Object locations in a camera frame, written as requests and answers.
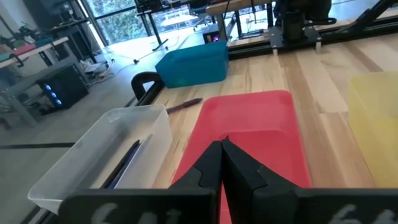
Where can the clear plastic bin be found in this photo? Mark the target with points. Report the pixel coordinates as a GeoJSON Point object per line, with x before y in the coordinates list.
{"type": "Point", "coordinates": [77, 161]}

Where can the black standing desk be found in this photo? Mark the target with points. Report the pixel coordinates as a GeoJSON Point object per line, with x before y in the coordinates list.
{"type": "Point", "coordinates": [155, 31]}

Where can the black robot arm green light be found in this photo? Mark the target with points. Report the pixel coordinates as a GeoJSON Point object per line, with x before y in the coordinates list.
{"type": "Point", "coordinates": [25, 31]}

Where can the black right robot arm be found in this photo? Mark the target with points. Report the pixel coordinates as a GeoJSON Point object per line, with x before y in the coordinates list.
{"type": "Point", "coordinates": [292, 20]}

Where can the black computer purple light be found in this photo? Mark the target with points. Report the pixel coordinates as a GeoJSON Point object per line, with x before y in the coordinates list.
{"type": "Point", "coordinates": [213, 37]}

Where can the teal plastic bin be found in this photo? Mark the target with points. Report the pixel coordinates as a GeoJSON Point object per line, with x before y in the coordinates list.
{"type": "Point", "coordinates": [192, 65]}

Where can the black aluminium table frame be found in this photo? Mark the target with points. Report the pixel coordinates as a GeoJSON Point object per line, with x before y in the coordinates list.
{"type": "Point", "coordinates": [248, 51]}

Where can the blue pen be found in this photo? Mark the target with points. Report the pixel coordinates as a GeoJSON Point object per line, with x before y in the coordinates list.
{"type": "Point", "coordinates": [125, 174]}

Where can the flat red tray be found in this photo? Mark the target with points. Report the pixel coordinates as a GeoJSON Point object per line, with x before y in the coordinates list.
{"type": "Point", "coordinates": [25, 49]}

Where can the large black display cart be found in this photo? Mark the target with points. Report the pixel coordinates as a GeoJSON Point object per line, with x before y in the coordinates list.
{"type": "Point", "coordinates": [77, 40]}

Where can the flat teal tray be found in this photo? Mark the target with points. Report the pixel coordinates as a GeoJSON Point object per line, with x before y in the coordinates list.
{"type": "Point", "coordinates": [43, 42]}

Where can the red plastic bin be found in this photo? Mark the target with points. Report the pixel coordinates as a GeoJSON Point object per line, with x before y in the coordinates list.
{"type": "Point", "coordinates": [248, 118]}

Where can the yellow plastic bin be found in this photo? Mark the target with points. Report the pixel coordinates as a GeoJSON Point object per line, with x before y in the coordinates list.
{"type": "Point", "coordinates": [376, 124]}

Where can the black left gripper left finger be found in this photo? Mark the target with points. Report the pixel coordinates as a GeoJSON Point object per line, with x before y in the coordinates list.
{"type": "Point", "coordinates": [186, 205]}

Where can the wooden table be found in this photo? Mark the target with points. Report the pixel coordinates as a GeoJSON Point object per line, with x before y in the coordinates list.
{"type": "Point", "coordinates": [236, 4]}
{"type": "Point", "coordinates": [46, 46]}

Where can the black pen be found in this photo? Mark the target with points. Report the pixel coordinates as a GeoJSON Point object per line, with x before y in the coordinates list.
{"type": "Point", "coordinates": [119, 166]}

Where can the black computer tower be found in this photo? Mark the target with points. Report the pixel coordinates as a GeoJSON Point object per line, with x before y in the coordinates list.
{"type": "Point", "coordinates": [68, 90]}

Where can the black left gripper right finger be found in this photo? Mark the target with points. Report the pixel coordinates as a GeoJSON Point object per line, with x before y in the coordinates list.
{"type": "Point", "coordinates": [280, 205]}

